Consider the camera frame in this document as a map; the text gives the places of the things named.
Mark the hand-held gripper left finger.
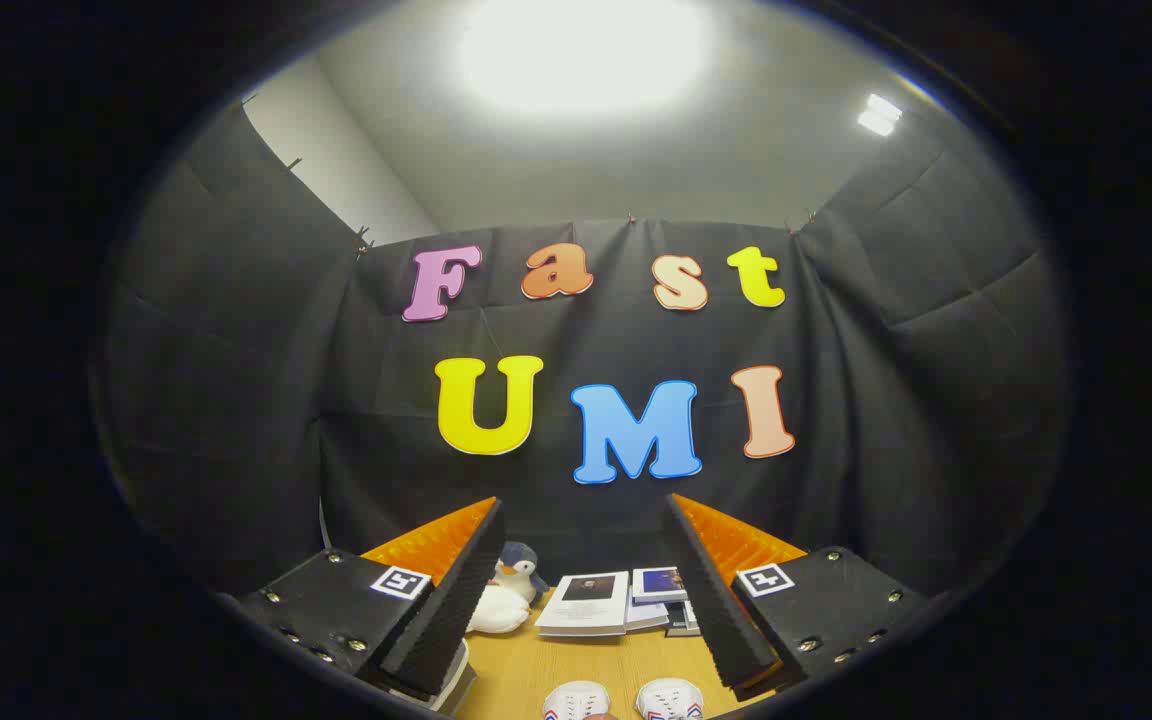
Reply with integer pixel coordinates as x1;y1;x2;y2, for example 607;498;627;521
236;497;507;701

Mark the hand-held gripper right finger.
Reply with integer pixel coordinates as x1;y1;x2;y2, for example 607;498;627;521
666;492;932;701

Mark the white canvas shoe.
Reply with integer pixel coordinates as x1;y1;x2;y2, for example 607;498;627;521
635;677;705;720
542;680;611;720

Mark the book with blue picture cover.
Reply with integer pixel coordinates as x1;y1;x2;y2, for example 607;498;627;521
631;566;689;605

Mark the small ceiling light panel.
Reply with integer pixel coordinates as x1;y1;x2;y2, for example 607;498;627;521
857;93;904;137

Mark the grey penguin plush toy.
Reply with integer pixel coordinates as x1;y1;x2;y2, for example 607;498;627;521
491;541;549;606

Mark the beige fabric storage box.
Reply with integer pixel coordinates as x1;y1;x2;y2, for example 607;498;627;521
391;640;478;716

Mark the white book with dark portrait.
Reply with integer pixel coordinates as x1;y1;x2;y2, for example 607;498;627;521
534;571;631;638

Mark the large round ceiling light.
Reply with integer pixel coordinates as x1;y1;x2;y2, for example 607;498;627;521
456;0;717;121

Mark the white duck plush toy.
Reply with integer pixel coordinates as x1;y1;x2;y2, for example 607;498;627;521
466;585;534;635

